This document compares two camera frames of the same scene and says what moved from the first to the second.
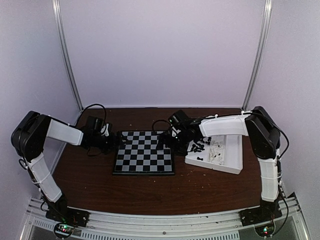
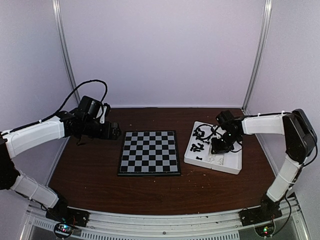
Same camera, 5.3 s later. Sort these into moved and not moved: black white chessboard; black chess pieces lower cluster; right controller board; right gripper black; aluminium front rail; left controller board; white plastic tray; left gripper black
Moved: right gripper black; left gripper black; black white chessboard
Not moved: black chess pieces lower cluster; left controller board; aluminium front rail; white plastic tray; right controller board
